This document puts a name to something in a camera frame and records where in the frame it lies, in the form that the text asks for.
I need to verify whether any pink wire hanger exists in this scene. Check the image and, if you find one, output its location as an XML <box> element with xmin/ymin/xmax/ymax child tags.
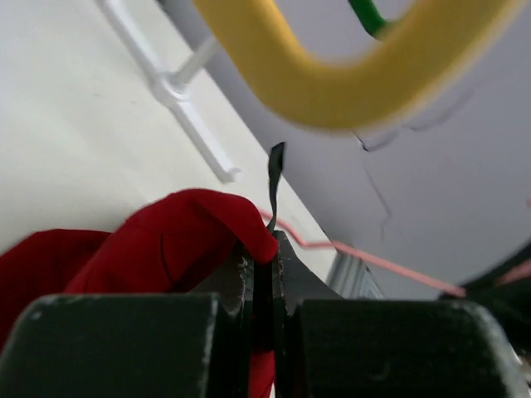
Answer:
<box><xmin>276</xmin><ymin>219</ymin><xmax>530</xmax><ymax>297</ymax></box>

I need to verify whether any white metal clothes rack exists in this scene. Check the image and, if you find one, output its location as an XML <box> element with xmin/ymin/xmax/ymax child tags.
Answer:
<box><xmin>96</xmin><ymin>1</ymin><xmax>241</xmax><ymax>183</ymax></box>

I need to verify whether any red skirt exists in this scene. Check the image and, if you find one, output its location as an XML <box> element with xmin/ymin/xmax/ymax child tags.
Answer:
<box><xmin>0</xmin><ymin>141</ymin><xmax>288</xmax><ymax>398</ymax></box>

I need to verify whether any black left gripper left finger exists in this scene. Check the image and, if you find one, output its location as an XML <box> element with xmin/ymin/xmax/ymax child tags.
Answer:
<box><xmin>1</xmin><ymin>245</ymin><xmax>254</xmax><ymax>397</ymax></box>

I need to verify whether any green hanger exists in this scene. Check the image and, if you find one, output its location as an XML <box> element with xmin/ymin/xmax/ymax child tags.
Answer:
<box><xmin>348</xmin><ymin>0</ymin><xmax>401</xmax><ymax>41</ymax></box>

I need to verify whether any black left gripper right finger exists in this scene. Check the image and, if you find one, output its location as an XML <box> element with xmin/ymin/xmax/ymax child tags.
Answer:
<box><xmin>275</xmin><ymin>232</ymin><xmax>529</xmax><ymax>397</ymax></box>

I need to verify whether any yellow hanger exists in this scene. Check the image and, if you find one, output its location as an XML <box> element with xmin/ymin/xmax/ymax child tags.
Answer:
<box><xmin>196</xmin><ymin>1</ymin><xmax>524</xmax><ymax>130</ymax></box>

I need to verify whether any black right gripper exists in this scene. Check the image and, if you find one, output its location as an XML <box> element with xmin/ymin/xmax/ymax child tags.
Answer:
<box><xmin>439</xmin><ymin>241</ymin><xmax>530</xmax><ymax>352</ymax></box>

